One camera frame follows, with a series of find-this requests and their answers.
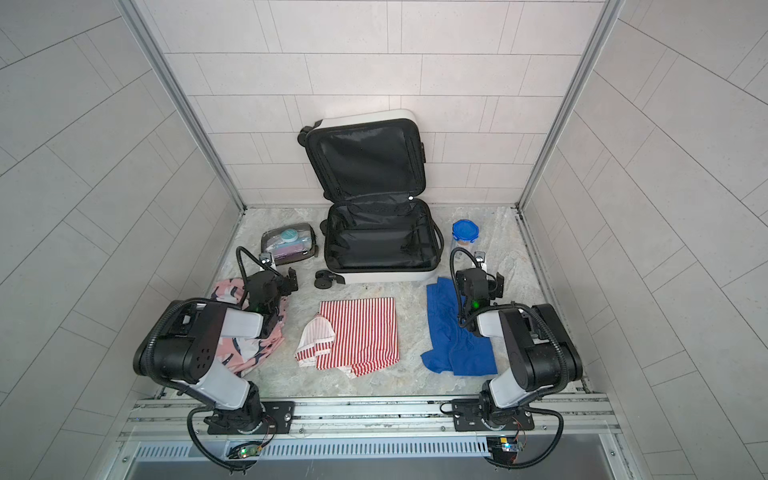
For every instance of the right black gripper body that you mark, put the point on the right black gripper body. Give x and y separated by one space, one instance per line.
495 284

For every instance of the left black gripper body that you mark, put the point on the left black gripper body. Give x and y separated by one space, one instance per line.
285 282

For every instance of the blue cloth garment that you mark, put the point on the blue cloth garment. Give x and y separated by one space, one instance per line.
454 349

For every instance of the pink whale print garment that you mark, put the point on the pink whale print garment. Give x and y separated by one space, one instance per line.
242 355

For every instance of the red white striped garment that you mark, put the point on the red white striped garment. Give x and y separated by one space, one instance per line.
357 337

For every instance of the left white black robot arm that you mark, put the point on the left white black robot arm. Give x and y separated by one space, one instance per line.
203 347

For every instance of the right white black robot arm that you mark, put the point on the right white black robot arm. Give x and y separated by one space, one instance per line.
543 359

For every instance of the clear toiletry pouch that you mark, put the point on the clear toiletry pouch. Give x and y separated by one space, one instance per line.
290 244

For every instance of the blue lid plastic jar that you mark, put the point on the blue lid plastic jar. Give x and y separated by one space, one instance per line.
465 234

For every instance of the white ventilation grille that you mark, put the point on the white ventilation grille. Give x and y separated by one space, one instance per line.
328 448

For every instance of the white suitcase black lining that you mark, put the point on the white suitcase black lining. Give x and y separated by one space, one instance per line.
371 168

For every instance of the right green circuit board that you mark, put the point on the right green circuit board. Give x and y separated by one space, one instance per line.
504 450

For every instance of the green circuit board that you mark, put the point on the green circuit board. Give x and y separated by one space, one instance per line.
245 451
504 450

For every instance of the left green circuit board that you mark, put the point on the left green circuit board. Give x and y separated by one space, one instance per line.
245 451

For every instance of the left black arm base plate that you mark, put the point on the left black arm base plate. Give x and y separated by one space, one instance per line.
270 417

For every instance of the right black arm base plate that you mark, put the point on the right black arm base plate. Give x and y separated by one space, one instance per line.
481 415

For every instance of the aluminium mounting rail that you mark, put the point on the aluminium mounting rail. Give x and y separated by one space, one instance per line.
349 417

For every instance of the left aluminium corner post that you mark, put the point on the left aluminium corner post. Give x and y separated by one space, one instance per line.
151 49

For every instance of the aluminium corner post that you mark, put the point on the aluminium corner post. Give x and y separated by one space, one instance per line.
599 36
151 49

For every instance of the right aluminium corner post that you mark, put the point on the right aluminium corner post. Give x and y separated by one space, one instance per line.
599 36

